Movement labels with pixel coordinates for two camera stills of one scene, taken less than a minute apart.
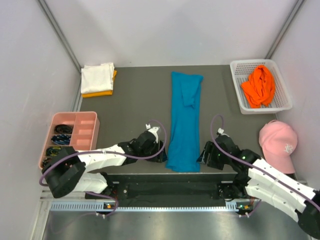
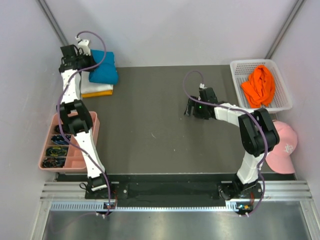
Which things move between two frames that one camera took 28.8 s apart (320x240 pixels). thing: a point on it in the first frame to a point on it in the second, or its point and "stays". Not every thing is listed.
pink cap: x=278 y=141 stays
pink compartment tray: x=78 y=130 stays
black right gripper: x=210 y=148 to x=192 y=103
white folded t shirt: x=97 y=78 stays
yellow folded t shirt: x=100 y=93 stays
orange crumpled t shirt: x=260 y=87 stays
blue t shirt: x=184 y=148 to x=106 y=73
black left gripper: x=161 y=159 to x=91 y=62
